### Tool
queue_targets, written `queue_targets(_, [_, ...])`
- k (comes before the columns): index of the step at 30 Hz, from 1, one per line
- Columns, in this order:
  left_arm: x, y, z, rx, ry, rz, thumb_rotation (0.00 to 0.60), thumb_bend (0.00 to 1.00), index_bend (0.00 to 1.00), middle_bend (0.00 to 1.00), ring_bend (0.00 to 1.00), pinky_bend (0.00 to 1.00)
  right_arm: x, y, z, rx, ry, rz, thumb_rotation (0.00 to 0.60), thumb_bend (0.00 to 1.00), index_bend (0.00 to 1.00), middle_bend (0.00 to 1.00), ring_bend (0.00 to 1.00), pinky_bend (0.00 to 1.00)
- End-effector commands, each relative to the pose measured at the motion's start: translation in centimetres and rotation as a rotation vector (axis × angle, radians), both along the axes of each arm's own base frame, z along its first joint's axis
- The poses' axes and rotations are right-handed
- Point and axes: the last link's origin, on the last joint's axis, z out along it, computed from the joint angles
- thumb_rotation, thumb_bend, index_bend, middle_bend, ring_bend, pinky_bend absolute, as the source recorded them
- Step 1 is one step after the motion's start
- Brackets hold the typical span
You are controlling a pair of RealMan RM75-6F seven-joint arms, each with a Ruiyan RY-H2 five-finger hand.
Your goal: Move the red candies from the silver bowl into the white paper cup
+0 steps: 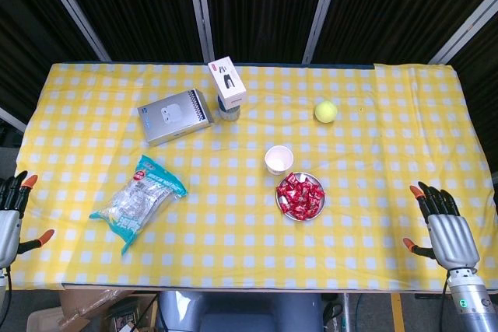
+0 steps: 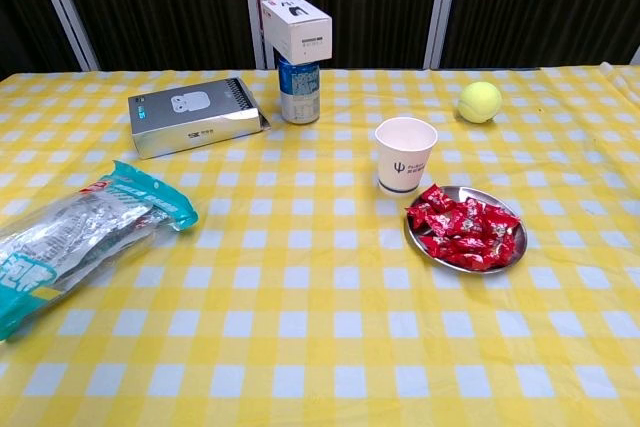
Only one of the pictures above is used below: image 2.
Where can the yellow white checked tablecloth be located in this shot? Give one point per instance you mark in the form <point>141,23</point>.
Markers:
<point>300,297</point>

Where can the white paper cup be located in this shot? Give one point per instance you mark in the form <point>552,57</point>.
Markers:
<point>405,162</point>

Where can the round steel plate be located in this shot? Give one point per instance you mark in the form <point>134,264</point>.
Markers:
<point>492,198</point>

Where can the yellow tennis ball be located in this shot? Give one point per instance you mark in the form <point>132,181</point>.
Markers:
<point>480,102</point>

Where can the red candy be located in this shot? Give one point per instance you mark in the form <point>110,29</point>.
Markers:
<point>496,254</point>
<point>421,218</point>
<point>434,245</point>
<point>472,208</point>
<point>501,221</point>
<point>457,226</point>
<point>489,237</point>
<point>436,198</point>
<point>462,251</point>

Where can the small white carton box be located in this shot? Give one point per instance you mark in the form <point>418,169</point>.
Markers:
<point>300,27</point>

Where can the teal silver snack bag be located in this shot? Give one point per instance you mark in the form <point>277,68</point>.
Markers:
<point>75,247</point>

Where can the silver earbuds box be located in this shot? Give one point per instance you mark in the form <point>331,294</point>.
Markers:
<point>190,117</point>

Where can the black pleated curtain panel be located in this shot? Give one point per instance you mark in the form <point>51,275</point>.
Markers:
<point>160,2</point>
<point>540,2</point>
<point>370,2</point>
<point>20,7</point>

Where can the blue white drink can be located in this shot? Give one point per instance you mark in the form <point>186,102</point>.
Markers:
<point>299,97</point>

